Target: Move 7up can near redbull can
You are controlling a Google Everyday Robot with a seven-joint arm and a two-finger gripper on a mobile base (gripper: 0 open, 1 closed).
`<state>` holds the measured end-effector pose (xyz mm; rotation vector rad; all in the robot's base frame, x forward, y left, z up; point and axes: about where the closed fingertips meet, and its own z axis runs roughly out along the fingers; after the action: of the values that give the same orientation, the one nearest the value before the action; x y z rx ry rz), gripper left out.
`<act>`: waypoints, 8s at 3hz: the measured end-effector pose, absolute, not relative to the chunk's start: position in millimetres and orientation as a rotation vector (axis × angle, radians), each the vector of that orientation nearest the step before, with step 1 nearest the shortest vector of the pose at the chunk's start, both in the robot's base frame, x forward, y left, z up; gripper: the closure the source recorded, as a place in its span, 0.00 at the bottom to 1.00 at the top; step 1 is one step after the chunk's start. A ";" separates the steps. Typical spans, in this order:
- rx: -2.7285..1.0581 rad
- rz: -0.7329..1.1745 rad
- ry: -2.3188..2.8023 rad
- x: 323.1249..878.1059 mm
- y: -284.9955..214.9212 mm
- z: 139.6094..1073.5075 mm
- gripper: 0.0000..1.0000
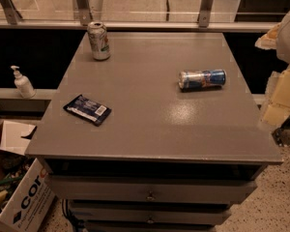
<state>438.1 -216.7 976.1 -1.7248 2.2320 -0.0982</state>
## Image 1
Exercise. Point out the top grey drawer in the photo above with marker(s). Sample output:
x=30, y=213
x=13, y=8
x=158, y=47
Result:
x=151, y=190

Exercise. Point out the dark blue snack packet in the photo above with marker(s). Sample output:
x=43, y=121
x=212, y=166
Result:
x=88, y=110

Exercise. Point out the silver green 7up can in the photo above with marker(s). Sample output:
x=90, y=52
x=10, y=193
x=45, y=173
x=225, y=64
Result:
x=98, y=40

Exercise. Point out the metal railing post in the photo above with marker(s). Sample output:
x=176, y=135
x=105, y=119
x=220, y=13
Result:
x=205, y=13
x=12, y=15
x=84, y=12

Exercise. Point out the white cardboard box with logo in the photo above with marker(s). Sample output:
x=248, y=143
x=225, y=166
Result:
x=29, y=203

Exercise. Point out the metal railing post left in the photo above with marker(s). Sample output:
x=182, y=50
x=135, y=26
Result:
x=12, y=15

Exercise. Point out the blue silver redbull can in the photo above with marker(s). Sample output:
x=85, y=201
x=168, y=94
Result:
x=201, y=79

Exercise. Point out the grey drawer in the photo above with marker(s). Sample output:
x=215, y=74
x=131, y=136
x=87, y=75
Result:
x=152, y=213
x=151, y=190

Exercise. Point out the white pump soap bottle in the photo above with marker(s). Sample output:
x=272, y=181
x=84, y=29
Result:
x=23, y=84

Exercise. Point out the lower grey drawer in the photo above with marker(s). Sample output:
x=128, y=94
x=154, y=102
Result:
x=152, y=213

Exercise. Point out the white paper sheet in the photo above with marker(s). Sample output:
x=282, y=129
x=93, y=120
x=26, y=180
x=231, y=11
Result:
x=15, y=137

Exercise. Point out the metal railing post middle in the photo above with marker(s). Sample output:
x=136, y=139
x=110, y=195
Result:
x=84, y=12

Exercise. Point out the metal railing post right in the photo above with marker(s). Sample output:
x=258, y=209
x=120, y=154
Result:
x=205, y=13

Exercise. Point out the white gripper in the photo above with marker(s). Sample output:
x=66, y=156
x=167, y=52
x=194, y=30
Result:
x=276, y=109

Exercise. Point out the grey drawer cabinet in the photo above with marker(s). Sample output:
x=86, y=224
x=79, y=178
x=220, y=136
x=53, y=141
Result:
x=155, y=129

